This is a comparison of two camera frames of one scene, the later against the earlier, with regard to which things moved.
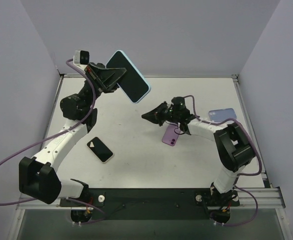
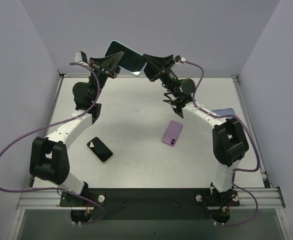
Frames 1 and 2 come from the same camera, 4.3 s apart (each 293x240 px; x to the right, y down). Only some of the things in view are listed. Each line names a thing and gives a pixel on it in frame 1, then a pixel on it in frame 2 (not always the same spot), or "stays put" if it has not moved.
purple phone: (170, 137) stays put
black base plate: (150, 204) stays put
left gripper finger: (110, 89) -> (113, 74)
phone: (99, 149) stays put
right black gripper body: (163, 113) -> (163, 69)
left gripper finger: (106, 76) -> (110, 62)
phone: (133, 83) -> (133, 61)
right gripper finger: (155, 115) -> (160, 63)
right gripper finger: (159, 121) -> (151, 73)
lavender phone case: (220, 115) stays put
